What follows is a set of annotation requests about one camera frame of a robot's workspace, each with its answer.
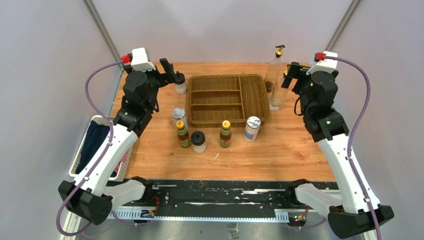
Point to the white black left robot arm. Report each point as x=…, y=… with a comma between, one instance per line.
x=88, y=195

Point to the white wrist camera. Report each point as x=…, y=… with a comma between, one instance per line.
x=138, y=60
x=323, y=63

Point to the silver-lid shaker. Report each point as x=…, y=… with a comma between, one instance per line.
x=252, y=127
x=179, y=113

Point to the navy blue cloth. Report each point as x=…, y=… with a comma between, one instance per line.
x=95, y=136

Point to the black-lid spice jar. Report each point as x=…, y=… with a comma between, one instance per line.
x=180, y=83
x=198, y=142

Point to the white laundry basket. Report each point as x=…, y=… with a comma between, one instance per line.
x=118, y=173

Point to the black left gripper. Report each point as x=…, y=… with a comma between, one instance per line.
x=163, y=78

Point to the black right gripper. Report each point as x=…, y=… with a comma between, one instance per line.
x=297, y=71

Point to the oil bottle with brown residue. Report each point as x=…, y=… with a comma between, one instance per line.
x=274, y=68

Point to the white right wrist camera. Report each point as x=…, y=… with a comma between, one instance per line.
x=323, y=63

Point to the clear oil bottle gold spout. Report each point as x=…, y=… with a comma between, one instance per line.
x=277, y=98

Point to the sauce bottle yellow cap right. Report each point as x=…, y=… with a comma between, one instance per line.
x=225, y=134

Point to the sauce bottle yellow cap left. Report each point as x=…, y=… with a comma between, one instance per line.
x=182, y=134

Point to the aluminium frame post left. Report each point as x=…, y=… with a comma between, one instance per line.
x=92, y=10

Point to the pink cloth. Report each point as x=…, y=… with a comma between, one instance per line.
x=125, y=159

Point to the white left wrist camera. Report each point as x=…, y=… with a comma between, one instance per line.
x=138, y=60

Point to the black-lid spice jar rear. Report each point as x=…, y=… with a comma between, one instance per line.
x=180, y=83

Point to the wicker divided tray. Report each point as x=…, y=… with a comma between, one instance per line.
x=212, y=99

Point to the aluminium frame post right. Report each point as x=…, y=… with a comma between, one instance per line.
x=351, y=10

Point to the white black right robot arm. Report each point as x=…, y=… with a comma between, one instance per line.
x=358, y=210

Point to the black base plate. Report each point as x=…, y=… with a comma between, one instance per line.
x=206, y=199

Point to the sauce bottle yellow cap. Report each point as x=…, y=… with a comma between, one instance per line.
x=182, y=134
x=225, y=134

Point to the aluminium frame post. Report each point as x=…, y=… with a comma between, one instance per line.
x=92, y=10
x=351, y=10

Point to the black-lid spice jar front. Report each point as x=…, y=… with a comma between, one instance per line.
x=198, y=142

